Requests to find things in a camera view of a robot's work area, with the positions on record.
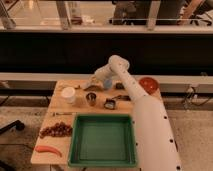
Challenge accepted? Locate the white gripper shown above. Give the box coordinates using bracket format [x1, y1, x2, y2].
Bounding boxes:
[94, 65, 111, 82]

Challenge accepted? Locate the red bowl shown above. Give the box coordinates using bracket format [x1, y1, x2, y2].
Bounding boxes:
[139, 77, 159, 94]

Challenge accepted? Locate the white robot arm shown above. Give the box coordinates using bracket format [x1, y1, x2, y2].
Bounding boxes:
[95, 55, 182, 171]

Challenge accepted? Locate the light blue cup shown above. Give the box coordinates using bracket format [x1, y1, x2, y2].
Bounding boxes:
[103, 79, 112, 90]

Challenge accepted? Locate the dark brown object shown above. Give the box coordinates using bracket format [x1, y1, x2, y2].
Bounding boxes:
[115, 83, 124, 90]

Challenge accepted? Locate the small metal cup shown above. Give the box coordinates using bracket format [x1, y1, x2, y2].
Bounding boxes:
[86, 92, 96, 106]

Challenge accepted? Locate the white plastic cup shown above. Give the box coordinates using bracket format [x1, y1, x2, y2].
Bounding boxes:
[61, 87, 76, 104]

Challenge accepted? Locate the metal fork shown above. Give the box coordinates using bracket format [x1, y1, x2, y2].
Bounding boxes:
[52, 112, 73, 117]

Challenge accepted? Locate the green plastic tray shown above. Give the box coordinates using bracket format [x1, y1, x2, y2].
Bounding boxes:
[68, 114, 137, 168]

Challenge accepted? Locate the bunch of red grapes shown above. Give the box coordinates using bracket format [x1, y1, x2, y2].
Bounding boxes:
[39, 122, 72, 138]

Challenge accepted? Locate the orange carrot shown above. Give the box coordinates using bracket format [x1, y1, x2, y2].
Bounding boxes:
[34, 145, 62, 157]

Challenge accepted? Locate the black office chair base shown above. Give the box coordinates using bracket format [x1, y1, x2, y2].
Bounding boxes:
[0, 120, 25, 135]

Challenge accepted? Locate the black handled tool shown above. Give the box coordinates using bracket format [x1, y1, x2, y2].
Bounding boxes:
[112, 95, 131, 101]

